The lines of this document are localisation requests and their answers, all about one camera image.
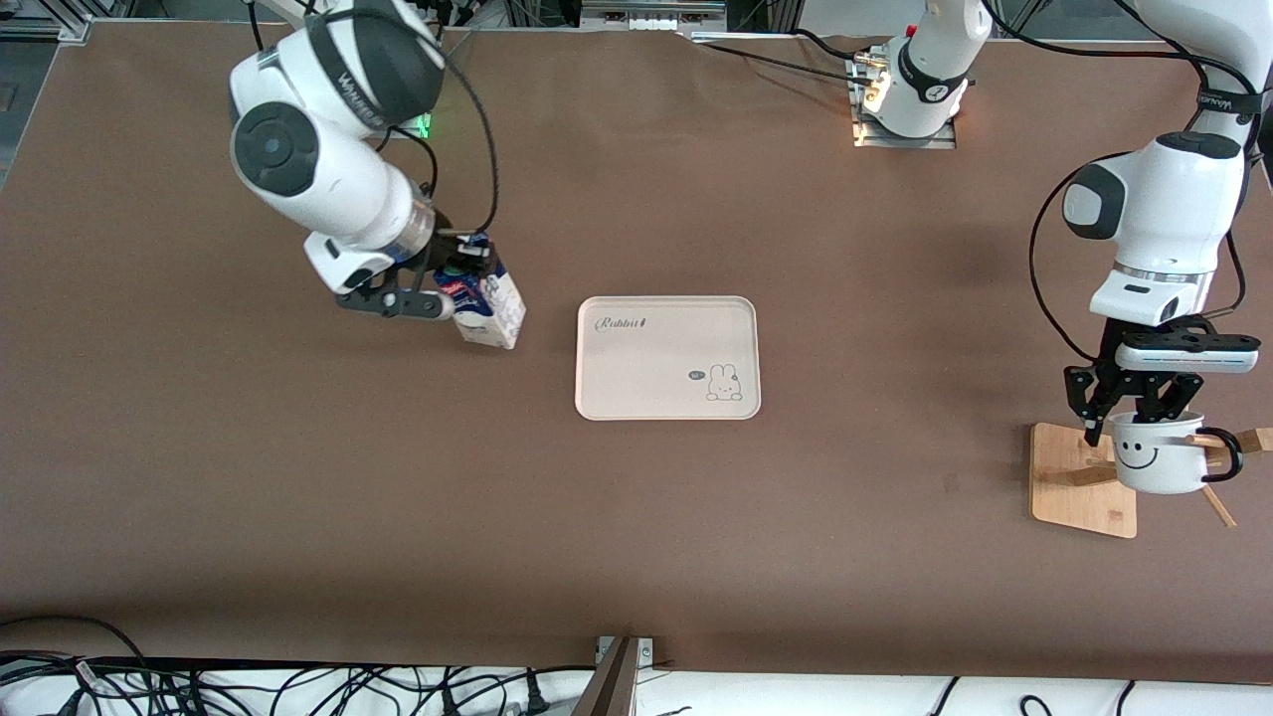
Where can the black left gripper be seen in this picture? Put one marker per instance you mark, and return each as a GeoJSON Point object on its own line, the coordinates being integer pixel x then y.
{"type": "Point", "coordinates": [1137, 390]}

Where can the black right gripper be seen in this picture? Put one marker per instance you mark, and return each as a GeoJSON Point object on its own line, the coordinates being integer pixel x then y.
{"type": "Point", "coordinates": [445, 248]}

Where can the blue white milk carton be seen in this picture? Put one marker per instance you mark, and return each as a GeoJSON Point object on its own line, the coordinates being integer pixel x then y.
{"type": "Point", "coordinates": [497, 308]}

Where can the white smiley face cup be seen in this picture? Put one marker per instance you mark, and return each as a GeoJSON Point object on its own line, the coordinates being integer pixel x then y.
{"type": "Point", "coordinates": [1159, 462]}

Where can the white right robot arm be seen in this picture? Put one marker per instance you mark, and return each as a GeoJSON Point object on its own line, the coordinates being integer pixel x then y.
{"type": "Point", "coordinates": [328, 179]}

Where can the wooden cup stand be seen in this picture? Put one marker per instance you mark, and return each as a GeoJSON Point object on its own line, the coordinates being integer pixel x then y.
{"type": "Point", "coordinates": [1079, 492]}

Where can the cream rabbit print tray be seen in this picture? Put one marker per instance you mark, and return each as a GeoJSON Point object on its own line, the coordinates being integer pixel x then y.
{"type": "Point", "coordinates": [666, 358]}

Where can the grey power strip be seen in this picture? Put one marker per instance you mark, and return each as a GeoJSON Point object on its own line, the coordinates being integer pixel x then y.
{"type": "Point", "coordinates": [651, 12]}

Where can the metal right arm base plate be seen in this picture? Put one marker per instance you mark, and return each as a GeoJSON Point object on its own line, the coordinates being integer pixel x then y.
{"type": "Point", "coordinates": [423, 127]}

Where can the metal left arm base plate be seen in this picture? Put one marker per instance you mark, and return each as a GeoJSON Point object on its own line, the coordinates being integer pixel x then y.
{"type": "Point", "coordinates": [945, 139]}

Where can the aluminium frame profile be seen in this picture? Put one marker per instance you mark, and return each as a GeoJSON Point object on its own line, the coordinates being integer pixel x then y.
{"type": "Point", "coordinates": [60, 28]}

